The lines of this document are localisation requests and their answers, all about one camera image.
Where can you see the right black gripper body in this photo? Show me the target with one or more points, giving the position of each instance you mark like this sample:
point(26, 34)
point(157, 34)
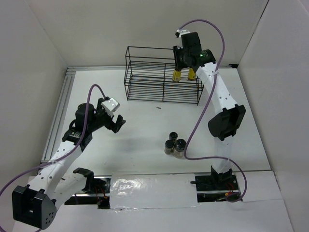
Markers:
point(186, 54)

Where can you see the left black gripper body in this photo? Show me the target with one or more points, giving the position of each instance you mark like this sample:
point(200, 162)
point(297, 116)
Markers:
point(102, 119)

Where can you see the yellow sauce bottle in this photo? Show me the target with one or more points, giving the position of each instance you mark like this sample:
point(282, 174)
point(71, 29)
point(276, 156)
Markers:
point(176, 75)
point(191, 75)

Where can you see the small black-lid spice jar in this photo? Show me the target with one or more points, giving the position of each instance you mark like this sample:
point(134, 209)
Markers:
point(173, 136)

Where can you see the large black-lid spice jar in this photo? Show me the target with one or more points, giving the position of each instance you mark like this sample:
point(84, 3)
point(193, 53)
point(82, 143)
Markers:
point(179, 147)

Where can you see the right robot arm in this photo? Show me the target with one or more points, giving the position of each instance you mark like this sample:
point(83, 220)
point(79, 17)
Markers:
point(228, 113)

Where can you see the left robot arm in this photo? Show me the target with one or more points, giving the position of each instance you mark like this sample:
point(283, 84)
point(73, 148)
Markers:
point(37, 203)

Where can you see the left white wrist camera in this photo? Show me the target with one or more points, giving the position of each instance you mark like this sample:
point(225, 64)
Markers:
point(110, 105)

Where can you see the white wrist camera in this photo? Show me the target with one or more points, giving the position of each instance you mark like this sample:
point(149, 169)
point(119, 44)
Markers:
point(179, 33)
point(110, 105)

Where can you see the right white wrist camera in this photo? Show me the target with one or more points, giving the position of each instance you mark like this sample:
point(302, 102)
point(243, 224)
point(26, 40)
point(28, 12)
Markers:
point(179, 33)

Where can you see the black wire rack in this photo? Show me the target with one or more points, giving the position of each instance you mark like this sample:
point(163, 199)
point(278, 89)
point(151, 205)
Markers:
point(148, 77)

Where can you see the aluminium rail left edge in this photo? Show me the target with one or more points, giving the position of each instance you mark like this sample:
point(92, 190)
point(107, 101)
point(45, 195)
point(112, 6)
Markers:
point(55, 133)

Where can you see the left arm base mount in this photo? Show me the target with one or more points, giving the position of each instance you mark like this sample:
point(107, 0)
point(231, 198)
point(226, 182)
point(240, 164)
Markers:
point(96, 191)

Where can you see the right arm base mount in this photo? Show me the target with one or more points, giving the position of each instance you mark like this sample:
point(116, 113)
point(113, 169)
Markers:
point(215, 187)

